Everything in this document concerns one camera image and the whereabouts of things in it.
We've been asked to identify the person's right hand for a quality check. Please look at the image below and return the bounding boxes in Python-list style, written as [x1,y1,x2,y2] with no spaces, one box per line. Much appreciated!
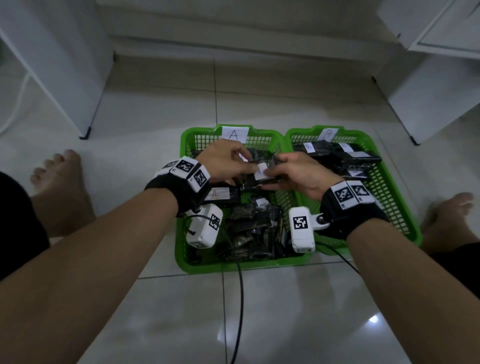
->
[262,151,344,202]

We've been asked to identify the green plastic basket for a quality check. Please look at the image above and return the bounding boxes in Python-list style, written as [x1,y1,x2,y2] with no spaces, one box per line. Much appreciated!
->
[174,124,312,275]
[284,125,423,257]

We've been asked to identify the white desk side panel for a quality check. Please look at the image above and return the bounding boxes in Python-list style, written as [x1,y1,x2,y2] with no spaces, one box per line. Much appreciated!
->
[0,0,115,140]

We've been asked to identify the white desk cabinet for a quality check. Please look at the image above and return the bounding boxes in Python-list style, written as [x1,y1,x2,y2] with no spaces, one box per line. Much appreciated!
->
[373,0,480,146]

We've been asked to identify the black packet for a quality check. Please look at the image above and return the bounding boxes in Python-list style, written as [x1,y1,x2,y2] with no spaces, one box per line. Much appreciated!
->
[239,149,283,189]

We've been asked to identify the white floor cable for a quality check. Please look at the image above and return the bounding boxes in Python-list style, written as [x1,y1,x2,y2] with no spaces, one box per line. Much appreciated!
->
[0,73,31,136]

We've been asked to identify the person's left forearm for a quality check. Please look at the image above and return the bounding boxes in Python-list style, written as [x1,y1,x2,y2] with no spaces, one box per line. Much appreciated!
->
[0,187,179,364]

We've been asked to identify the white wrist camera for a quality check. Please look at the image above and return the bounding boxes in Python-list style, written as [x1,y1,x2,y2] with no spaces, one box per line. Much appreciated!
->
[185,203,225,249]
[287,206,331,254]

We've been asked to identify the person's left leg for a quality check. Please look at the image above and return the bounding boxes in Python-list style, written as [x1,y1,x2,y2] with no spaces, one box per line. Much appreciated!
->
[31,194,97,239]

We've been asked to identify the person's right forearm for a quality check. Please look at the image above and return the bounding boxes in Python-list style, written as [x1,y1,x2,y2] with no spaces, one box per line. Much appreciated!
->
[346,217,480,364]

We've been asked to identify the black wristband with marker tags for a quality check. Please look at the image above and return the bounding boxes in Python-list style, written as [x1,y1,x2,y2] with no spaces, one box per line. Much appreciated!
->
[144,156,213,218]
[318,179,391,241]

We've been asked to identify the person's left hand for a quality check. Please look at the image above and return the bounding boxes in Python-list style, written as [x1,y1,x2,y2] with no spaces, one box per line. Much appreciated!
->
[194,138,253,187]

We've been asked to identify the person's leg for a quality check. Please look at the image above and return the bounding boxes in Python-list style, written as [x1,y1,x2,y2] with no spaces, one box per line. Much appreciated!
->
[31,194,97,239]
[419,224,480,256]

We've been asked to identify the person's right leg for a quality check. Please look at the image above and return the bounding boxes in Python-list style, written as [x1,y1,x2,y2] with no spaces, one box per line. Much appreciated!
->
[419,224,480,256]

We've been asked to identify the black camera cable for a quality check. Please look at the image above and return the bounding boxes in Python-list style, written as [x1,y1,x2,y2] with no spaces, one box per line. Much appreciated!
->
[314,241,361,277]
[187,213,245,364]

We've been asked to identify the person's right foot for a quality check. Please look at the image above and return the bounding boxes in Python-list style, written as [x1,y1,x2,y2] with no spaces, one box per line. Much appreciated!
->
[419,192,475,237]

